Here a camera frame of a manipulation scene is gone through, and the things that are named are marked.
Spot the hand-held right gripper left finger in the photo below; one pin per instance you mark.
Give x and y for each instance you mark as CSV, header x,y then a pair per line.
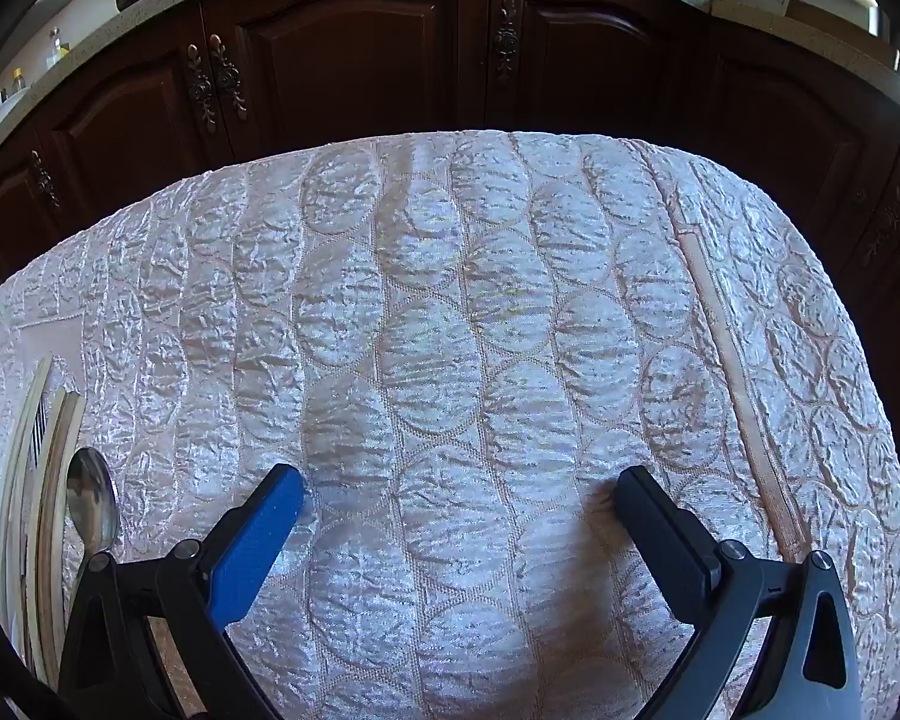
x,y
262,540

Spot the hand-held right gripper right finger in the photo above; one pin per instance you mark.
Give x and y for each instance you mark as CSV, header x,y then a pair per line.
x,y
667,540

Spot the metal spoon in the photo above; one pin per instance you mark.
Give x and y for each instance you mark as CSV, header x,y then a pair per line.
x,y
94,495

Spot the wooden chopstick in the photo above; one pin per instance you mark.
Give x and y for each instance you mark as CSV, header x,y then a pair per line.
x,y
15,457
37,495
64,457

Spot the white quilted tablecloth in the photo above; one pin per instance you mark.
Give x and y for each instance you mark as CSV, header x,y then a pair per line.
x,y
450,315

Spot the brown wooden base cabinets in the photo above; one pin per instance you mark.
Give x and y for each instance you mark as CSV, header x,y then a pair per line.
x,y
345,52

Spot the yellow-capped bottle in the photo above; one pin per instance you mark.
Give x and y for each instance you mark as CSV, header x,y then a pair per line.
x,y
19,81

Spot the cooking oil bottle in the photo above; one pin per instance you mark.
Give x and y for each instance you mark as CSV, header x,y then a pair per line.
x,y
55,51

